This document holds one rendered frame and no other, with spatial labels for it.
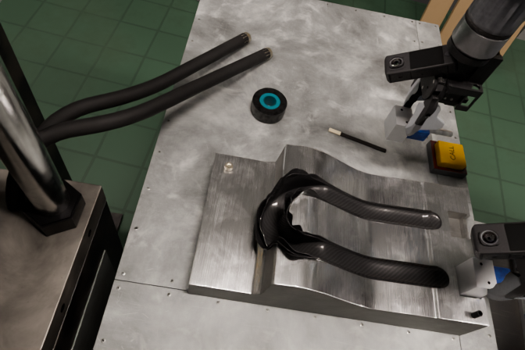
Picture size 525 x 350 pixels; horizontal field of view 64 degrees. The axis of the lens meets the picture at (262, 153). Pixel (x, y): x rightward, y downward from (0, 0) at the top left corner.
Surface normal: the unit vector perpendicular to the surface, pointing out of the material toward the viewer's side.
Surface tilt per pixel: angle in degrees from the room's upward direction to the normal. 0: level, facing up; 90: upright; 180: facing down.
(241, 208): 0
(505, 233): 28
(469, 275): 90
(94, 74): 0
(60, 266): 0
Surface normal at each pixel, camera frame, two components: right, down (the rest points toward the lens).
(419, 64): -0.39, -0.51
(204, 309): 0.15, -0.54
